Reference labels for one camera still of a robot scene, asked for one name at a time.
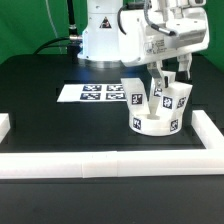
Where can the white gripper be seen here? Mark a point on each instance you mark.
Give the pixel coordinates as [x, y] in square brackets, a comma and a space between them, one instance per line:
[155, 30]

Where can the white round stool seat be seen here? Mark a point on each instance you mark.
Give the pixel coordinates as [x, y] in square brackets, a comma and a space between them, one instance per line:
[151, 127]

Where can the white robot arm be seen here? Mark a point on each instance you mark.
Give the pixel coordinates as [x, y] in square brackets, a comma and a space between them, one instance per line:
[100, 38]

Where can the white marker sheet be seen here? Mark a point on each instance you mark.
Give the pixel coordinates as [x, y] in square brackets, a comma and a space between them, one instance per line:
[92, 93]

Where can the white U-shaped fence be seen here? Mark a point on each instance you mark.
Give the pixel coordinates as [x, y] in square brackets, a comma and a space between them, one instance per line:
[206, 161]

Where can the black upright cable connector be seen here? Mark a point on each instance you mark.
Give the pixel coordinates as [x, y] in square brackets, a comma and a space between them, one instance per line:
[71, 17]

